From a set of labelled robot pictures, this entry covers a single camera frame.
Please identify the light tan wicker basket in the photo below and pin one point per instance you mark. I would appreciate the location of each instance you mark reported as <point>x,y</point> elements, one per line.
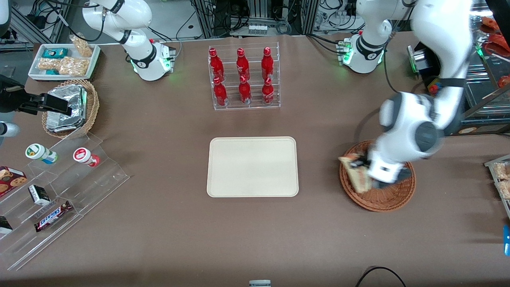
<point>92,107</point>

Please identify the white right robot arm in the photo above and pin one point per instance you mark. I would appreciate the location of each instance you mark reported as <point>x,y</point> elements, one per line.
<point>119,16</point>

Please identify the brown round wicker basket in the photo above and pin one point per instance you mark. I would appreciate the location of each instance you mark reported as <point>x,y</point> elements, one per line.
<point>382,199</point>

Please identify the red cookie box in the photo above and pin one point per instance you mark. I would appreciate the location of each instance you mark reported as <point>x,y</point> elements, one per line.
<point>10,181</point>

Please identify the green lid yoghurt bottle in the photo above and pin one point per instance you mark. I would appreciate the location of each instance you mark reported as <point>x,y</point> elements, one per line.
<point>40,153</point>

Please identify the small grey object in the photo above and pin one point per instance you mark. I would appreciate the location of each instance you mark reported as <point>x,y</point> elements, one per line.
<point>259,284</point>

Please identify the aluminium equipment rack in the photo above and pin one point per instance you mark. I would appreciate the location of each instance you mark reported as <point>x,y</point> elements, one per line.
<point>259,12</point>

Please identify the red cola bottle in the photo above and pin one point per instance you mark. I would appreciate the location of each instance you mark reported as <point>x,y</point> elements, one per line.
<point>220,93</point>
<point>216,65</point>
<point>267,63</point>
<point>242,64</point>
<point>267,92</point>
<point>244,91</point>

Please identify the clear acrylic bottle rack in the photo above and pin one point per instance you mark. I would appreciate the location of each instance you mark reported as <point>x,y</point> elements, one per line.
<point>275,99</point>

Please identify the black machine with yellow panel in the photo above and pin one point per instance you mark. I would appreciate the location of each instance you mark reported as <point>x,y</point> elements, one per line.
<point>484,128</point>

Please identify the silver foil packet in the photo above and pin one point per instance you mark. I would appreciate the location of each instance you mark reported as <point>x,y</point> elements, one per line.
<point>59,124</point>
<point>73,97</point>

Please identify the white rectangular snack tray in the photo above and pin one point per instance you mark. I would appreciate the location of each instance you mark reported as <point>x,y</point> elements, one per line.
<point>36,73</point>

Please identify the small teal snack pack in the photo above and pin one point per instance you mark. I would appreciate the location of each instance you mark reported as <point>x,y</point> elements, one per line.
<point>51,72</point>

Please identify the black snack box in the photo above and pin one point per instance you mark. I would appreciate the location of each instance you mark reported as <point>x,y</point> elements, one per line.
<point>4,225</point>

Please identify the clear bag of nut snacks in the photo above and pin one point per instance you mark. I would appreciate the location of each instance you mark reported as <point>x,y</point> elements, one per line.
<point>504,190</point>
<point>74,67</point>
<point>81,46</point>
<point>50,63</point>
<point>502,171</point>

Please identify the beige rectangular tray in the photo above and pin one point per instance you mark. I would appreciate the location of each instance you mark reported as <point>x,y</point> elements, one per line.
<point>252,167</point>

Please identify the clear acrylic stepped shelf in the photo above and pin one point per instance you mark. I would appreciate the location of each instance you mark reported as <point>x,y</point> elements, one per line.
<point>91,187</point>

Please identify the snickers chocolate bar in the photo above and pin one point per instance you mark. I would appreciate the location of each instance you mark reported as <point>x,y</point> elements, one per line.
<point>53,216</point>

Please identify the teal snack box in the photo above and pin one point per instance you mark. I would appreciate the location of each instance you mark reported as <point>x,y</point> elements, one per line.
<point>55,53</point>

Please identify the triangular sandwich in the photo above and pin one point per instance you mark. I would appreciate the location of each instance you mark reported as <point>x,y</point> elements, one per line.
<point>359,180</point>

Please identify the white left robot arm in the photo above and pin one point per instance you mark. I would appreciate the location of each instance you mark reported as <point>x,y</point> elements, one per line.
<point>442,36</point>

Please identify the orange object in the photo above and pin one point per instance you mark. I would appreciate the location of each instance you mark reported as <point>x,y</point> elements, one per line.
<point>489,24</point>

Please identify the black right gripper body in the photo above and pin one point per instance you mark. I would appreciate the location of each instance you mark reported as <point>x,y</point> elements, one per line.
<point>11,98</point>

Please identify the blue object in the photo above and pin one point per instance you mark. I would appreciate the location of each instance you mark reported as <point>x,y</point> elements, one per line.
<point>507,239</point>

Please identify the red lid yoghurt bottle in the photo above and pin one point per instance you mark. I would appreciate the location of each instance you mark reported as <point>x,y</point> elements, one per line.
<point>84,156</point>

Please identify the clear snack tray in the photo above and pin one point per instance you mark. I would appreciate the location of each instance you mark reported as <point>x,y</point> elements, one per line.
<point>491,163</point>

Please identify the small black white box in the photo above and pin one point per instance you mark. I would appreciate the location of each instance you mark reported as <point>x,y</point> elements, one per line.
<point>39,195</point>

